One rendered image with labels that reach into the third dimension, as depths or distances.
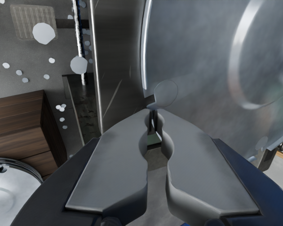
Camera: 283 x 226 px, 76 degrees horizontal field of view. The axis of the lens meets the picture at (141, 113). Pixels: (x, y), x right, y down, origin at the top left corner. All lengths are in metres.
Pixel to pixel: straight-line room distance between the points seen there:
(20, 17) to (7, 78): 0.30
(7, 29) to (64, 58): 0.22
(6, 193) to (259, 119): 0.68
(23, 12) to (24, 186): 0.54
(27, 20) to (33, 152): 0.42
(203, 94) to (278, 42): 0.08
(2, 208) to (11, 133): 0.25
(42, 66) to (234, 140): 0.82
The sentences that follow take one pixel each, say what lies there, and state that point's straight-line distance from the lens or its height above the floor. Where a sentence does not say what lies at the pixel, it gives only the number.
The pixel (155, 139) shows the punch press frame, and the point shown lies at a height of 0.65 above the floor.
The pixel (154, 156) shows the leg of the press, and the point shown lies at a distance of 0.38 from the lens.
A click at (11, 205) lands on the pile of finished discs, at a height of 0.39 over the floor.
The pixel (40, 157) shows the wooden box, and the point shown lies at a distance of 0.69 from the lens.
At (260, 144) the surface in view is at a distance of 0.29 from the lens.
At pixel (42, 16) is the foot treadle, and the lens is 0.73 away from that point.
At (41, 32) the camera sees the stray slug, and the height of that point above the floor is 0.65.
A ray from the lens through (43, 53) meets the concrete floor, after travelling 0.91.
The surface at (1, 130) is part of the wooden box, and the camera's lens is 0.68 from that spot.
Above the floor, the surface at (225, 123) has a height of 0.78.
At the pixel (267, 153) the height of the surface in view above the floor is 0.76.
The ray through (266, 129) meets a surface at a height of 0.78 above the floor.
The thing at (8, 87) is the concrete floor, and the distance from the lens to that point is 0.96.
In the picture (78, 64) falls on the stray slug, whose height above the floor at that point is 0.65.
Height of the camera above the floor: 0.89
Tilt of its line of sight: 54 degrees down
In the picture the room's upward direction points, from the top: 137 degrees clockwise
